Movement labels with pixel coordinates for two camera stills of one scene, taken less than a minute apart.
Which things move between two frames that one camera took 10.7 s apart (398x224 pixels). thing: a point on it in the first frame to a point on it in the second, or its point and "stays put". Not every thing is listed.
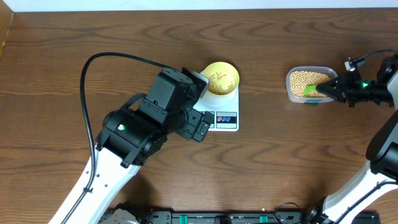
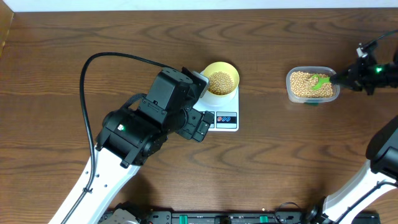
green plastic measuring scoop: [310, 88] to [321, 81]
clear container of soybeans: [298, 77] stays put
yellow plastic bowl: [223, 78] stays put
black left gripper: [187, 129] stays put
